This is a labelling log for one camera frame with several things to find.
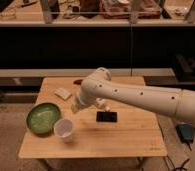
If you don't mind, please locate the beige sponge block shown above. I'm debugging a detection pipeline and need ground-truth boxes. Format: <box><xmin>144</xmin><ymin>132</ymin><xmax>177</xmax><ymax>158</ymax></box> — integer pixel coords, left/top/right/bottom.
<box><xmin>55</xmin><ymin>88</ymin><xmax>72</xmax><ymax>100</ymax></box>

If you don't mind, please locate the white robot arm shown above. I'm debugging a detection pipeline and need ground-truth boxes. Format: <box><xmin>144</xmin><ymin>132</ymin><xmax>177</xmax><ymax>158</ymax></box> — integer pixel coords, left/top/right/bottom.
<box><xmin>71</xmin><ymin>67</ymin><xmax>195</xmax><ymax>171</ymax></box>

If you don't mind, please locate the wooden shelf with clutter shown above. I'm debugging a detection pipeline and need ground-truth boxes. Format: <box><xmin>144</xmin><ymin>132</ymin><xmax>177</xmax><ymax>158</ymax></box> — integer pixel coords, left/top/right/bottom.
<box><xmin>0</xmin><ymin>0</ymin><xmax>195</xmax><ymax>27</ymax></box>

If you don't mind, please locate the green ceramic bowl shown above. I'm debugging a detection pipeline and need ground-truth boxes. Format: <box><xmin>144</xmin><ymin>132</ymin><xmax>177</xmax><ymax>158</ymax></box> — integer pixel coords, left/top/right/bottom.
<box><xmin>26</xmin><ymin>103</ymin><xmax>61</xmax><ymax>135</ymax></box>

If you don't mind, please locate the black foot pedal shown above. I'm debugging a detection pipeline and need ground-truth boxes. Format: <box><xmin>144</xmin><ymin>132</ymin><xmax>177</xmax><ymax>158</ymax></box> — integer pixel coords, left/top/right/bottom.
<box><xmin>175</xmin><ymin>124</ymin><xmax>195</xmax><ymax>143</ymax></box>

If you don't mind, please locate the small red object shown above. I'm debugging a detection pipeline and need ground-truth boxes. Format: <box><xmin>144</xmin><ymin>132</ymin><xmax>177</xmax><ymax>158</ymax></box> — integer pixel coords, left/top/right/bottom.
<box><xmin>73</xmin><ymin>79</ymin><xmax>83</xmax><ymax>85</ymax></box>

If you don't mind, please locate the black equipment on right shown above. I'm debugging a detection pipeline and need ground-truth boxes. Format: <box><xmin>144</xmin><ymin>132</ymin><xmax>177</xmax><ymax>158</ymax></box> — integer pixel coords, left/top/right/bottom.
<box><xmin>172</xmin><ymin>54</ymin><xmax>195</xmax><ymax>82</ymax></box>

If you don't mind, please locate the black rectangular phone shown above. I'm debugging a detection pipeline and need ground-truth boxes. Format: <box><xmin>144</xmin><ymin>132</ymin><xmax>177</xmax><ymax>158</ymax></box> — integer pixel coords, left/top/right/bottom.
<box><xmin>96</xmin><ymin>111</ymin><xmax>117</xmax><ymax>122</ymax></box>

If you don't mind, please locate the white tube bottle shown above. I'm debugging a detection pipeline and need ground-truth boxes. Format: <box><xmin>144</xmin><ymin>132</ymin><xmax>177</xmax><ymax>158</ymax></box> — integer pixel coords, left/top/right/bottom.
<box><xmin>94</xmin><ymin>98</ymin><xmax>110</xmax><ymax>112</ymax></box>

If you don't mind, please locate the wooden folding table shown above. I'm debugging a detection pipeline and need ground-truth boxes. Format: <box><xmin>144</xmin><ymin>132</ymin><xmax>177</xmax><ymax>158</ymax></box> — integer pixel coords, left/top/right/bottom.
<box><xmin>19</xmin><ymin>77</ymin><xmax>167</xmax><ymax>159</ymax></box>

